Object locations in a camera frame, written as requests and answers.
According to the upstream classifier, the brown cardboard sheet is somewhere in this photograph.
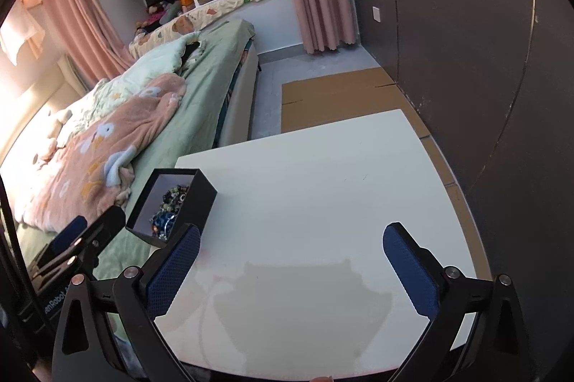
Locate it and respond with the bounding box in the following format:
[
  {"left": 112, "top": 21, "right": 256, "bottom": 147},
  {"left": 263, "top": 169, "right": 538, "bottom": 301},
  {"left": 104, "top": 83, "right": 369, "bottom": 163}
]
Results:
[{"left": 280, "top": 67, "right": 494, "bottom": 279}]

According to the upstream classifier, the green bed sheet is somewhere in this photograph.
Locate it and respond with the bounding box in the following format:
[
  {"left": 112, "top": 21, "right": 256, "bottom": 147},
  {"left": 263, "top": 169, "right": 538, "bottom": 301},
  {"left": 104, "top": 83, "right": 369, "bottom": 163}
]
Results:
[{"left": 18, "top": 18, "right": 256, "bottom": 279}]

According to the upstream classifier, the black cable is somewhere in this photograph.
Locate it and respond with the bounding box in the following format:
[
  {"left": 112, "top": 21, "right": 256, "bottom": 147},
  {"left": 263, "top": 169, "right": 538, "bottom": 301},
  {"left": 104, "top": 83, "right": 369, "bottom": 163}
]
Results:
[{"left": 0, "top": 173, "right": 34, "bottom": 311}]

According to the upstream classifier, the white hanging towel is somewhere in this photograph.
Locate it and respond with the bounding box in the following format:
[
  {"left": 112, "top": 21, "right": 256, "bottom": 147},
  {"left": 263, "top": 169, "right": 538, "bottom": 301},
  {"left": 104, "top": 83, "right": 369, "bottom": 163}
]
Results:
[{"left": 0, "top": 0, "right": 46, "bottom": 66}]

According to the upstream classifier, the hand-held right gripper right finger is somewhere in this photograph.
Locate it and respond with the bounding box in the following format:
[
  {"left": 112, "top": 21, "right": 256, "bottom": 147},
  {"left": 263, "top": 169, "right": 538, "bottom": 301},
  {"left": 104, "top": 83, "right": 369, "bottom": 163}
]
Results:
[{"left": 382, "top": 222, "right": 532, "bottom": 382}]

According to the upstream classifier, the pile of jewelry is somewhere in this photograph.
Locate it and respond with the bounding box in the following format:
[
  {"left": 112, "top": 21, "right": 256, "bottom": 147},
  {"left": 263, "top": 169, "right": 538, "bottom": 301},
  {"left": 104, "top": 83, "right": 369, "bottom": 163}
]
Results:
[{"left": 149, "top": 183, "right": 193, "bottom": 240}]

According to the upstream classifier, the cream plush toy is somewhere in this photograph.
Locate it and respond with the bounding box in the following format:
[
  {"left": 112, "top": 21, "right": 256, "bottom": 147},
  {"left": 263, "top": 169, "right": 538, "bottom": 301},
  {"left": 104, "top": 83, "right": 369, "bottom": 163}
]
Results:
[{"left": 33, "top": 108, "right": 75, "bottom": 163}]

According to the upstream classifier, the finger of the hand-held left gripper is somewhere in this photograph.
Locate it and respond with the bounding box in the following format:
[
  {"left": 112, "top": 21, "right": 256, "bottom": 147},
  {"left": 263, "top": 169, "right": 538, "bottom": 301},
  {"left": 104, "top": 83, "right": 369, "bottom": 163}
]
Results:
[
  {"left": 36, "top": 207, "right": 127, "bottom": 280},
  {"left": 28, "top": 215, "right": 89, "bottom": 272}
]

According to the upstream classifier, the black jewelry box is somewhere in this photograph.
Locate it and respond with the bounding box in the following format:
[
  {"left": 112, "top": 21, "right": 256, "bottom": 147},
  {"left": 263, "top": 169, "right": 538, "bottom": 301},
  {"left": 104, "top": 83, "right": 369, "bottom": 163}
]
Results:
[{"left": 126, "top": 168, "right": 218, "bottom": 248}]

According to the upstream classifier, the cream floral bedding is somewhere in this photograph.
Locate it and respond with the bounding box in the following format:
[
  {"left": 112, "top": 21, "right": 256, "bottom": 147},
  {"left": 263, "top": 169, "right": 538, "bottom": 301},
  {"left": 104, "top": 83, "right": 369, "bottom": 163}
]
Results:
[{"left": 129, "top": 0, "right": 292, "bottom": 57}]

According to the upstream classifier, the pink floral blanket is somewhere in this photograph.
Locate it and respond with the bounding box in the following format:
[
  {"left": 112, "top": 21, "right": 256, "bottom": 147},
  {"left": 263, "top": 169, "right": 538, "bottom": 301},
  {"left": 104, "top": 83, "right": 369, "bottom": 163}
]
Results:
[{"left": 18, "top": 72, "right": 187, "bottom": 230}]

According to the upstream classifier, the beige bed headboard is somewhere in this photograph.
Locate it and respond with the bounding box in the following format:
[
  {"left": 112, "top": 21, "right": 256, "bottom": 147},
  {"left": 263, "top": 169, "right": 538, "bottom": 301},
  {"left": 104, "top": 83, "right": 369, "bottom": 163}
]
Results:
[{"left": 0, "top": 53, "right": 97, "bottom": 172}]

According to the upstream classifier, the beige bed frame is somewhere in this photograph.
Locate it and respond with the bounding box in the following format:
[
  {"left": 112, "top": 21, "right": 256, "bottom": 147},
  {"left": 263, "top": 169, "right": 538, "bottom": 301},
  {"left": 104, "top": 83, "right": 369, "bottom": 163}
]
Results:
[{"left": 222, "top": 45, "right": 261, "bottom": 147}]

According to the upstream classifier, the pile of plush toys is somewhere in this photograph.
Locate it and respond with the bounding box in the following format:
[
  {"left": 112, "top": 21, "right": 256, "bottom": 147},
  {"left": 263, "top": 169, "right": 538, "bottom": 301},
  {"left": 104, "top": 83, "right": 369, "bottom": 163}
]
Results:
[{"left": 135, "top": 0, "right": 187, "bottom": 37}]

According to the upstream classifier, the light green quilt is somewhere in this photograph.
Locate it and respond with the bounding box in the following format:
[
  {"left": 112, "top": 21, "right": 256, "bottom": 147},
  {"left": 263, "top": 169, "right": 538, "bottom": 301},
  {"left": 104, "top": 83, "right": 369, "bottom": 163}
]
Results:
[{"left": 58, "top": 32, "right": 202, "bottom": 131}]

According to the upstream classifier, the long pink curtain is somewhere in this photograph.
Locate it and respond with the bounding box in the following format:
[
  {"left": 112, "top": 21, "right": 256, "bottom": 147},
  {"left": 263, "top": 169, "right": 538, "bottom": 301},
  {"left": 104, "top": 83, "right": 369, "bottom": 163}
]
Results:
[{"left": 22, "top": 0, "right": 135, "bottom": 89}]

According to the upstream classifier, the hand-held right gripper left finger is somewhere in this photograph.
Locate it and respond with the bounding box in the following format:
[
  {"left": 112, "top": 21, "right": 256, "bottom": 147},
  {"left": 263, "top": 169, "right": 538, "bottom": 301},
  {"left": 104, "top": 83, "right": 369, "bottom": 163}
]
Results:
[{"left": 50, "top": 223, "right": 202, "bottom": 382}]

